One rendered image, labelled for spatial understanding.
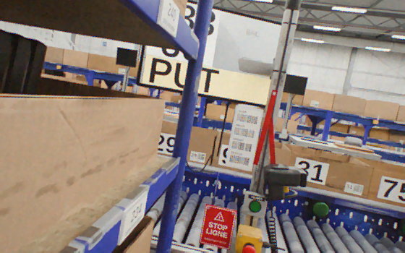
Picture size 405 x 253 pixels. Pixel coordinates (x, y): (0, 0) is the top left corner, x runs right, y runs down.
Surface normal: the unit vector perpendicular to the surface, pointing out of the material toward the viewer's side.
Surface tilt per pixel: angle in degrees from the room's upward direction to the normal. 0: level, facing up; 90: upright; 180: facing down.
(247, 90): 86
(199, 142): 90
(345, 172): 90
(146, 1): 90
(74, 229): 0
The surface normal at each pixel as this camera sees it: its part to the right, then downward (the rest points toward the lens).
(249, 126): -0.14, 0.06
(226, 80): 0.22, 0.04
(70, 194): 0.97, 0.21
